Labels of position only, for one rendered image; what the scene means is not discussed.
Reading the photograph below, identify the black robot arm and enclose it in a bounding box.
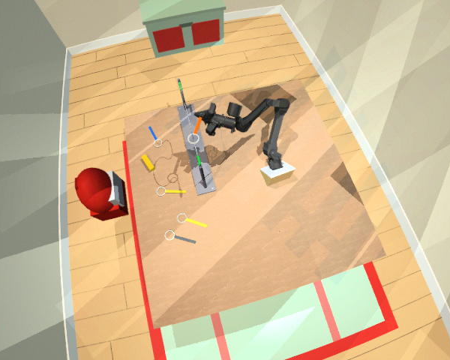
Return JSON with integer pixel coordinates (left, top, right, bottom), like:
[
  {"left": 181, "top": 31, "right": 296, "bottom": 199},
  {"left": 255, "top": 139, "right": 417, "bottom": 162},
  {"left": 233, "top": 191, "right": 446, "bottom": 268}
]
[{"left": 205, "top": 98, "right": 290, "bottom": 170}]

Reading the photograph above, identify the yellow rectangular bar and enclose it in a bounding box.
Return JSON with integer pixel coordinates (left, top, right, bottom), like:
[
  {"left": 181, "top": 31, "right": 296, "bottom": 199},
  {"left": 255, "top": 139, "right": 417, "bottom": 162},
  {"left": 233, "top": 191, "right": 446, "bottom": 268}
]
[{"left": 141, "top": 155, "right": 155, "bottom": 171}]

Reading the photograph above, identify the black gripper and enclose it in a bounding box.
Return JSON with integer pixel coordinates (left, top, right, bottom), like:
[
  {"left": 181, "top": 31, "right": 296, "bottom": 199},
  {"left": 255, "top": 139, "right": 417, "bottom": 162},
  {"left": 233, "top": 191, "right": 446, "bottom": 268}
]
[{"left": 194, "top": 103, "right": 226, "bottom": 128}]

